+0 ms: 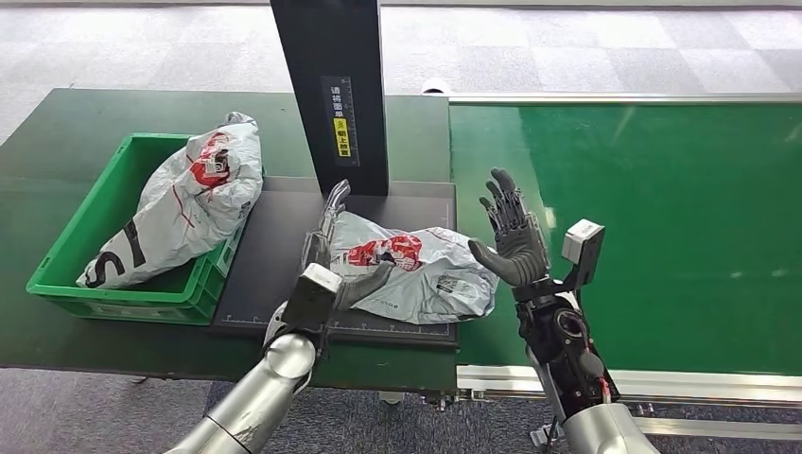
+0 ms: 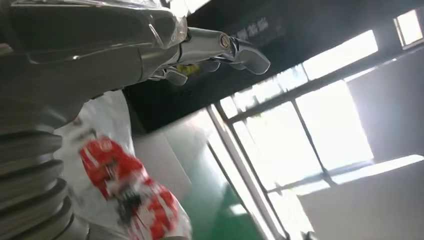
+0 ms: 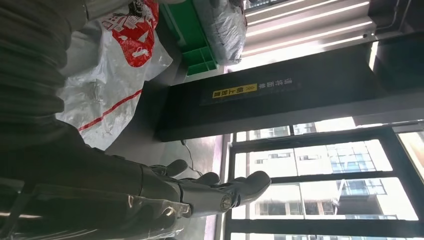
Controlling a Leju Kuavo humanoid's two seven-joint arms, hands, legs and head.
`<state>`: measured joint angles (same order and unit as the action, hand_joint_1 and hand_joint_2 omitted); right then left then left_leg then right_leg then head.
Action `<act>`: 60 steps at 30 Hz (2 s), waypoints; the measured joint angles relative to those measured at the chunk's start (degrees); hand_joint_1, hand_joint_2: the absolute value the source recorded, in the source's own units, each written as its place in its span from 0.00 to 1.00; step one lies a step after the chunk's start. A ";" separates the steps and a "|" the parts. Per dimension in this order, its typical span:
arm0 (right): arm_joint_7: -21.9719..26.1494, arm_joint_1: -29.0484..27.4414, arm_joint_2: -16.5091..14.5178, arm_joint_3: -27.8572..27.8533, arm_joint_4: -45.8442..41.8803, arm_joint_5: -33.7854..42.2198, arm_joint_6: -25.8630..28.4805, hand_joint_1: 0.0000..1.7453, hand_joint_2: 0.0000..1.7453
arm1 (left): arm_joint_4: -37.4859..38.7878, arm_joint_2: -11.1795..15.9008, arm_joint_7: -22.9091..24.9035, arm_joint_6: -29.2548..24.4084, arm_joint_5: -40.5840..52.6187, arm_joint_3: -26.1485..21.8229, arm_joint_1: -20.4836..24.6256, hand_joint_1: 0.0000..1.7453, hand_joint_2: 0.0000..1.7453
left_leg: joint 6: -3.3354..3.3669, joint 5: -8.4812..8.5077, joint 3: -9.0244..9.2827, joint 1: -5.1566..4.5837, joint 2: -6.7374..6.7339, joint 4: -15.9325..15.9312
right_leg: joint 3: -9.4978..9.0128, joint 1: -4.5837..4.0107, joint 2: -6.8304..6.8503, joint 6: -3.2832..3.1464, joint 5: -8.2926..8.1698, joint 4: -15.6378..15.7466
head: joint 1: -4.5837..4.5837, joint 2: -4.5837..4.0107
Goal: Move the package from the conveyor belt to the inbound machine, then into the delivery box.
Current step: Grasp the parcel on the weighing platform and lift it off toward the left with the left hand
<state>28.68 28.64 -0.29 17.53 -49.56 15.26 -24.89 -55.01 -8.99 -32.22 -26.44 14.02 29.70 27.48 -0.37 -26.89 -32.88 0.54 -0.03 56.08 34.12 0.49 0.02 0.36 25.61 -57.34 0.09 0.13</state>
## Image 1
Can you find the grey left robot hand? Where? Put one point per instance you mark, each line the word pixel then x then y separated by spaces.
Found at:
pixel 319 241

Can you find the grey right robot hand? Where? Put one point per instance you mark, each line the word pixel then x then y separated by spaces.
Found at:
pixel 520 247

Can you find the white red-printed courier package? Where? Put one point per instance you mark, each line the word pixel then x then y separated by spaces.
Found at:
pixel 432 275

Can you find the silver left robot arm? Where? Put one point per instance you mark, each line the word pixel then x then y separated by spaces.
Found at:
pixel 263 395

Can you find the bulky white courier package black letters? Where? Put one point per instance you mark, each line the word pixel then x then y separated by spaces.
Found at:
pixel 188 200

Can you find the green conveyor belt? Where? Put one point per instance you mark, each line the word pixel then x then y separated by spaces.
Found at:
pixel 676 219

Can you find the black weighing platform with ruler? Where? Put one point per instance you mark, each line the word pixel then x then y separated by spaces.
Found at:
pixel 275 250

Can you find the yellow sticker on column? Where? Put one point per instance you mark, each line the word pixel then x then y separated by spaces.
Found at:
pixel 342 138

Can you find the black scanner column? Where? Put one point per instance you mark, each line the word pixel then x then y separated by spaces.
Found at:
pixel 301 94

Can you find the green plastic crate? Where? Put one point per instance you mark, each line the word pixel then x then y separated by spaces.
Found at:
pixel 106 213

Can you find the dark green table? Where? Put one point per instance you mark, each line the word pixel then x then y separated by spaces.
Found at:
pixel 62 125

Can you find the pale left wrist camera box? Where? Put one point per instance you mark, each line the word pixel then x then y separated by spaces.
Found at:
pixel 321 277

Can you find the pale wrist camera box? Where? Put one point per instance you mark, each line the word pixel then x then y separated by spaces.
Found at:
pixel 321 277
pixel 579 238

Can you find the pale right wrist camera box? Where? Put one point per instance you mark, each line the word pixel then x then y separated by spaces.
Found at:
pixel 579 238

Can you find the silver conveyor frame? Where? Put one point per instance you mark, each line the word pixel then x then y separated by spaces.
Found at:
pixel 689 385

